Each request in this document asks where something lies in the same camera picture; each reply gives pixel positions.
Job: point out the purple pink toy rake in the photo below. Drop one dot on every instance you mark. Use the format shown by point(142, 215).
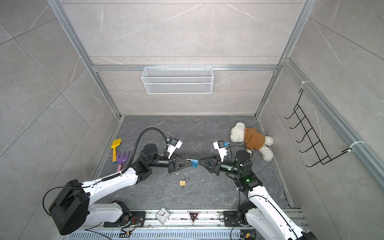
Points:
point(122, 157)

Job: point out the white teddy bear brown hoodie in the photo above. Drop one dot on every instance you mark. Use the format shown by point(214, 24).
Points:
point(253, 140)

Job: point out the small white clock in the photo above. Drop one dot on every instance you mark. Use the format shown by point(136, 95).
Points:
point(163, 215)

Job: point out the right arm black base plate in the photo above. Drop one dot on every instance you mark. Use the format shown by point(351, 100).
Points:
point(234, 218)

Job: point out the black wire hook rack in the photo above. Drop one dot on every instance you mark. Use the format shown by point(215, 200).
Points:
point(311, 135)

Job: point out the brass padlock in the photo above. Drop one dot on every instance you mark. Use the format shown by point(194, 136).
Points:
point(183, 183)

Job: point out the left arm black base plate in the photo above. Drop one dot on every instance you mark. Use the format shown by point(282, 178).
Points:
point(135, 218)

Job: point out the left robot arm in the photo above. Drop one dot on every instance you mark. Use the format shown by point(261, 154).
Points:
point(76, 205)

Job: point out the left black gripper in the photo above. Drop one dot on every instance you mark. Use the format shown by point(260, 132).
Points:
point(174, 164)

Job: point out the white wire mesh basket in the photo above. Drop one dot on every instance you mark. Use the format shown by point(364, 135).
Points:
point(178, 80)

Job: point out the red triangle warning sign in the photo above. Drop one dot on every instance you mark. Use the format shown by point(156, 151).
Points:
point(194, 215)

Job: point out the blue padlock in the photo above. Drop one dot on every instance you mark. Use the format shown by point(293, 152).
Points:
point(194, 163)

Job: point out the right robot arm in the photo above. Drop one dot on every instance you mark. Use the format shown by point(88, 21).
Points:
point(258, 210)

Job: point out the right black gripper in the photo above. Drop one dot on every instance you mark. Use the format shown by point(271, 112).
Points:
point(213, 163)

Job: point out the yellow toy shovel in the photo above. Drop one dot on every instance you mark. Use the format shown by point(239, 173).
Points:
point(114, 145)

